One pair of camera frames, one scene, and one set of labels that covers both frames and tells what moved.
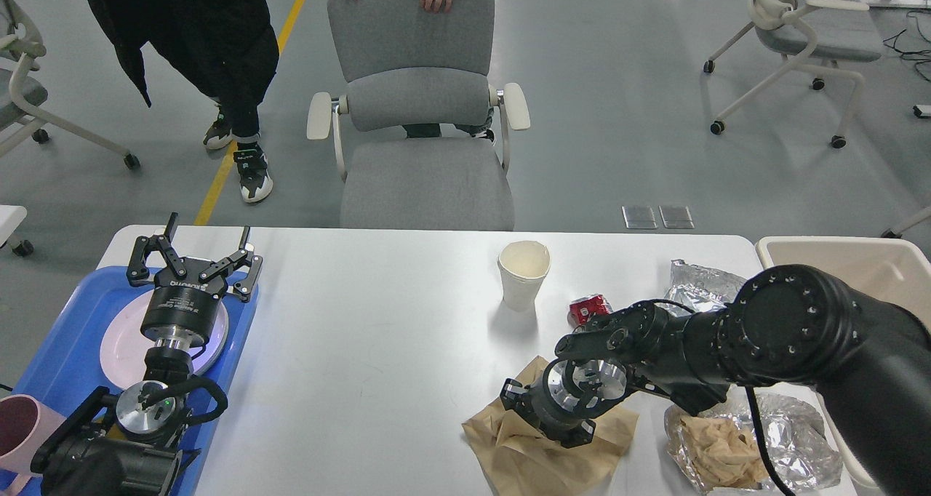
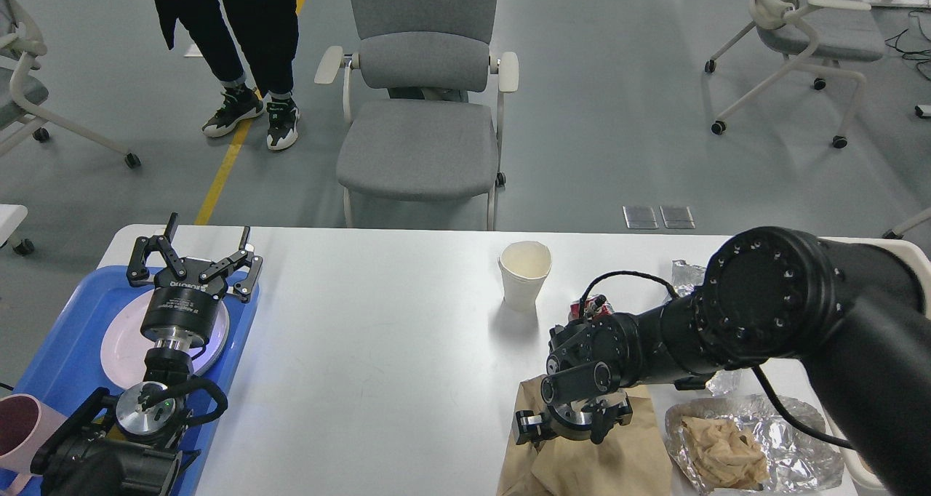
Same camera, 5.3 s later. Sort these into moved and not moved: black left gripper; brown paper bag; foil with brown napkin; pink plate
Moved: brown paper bag
Not moved: foil with brown napkin; pink plate; black left gripper
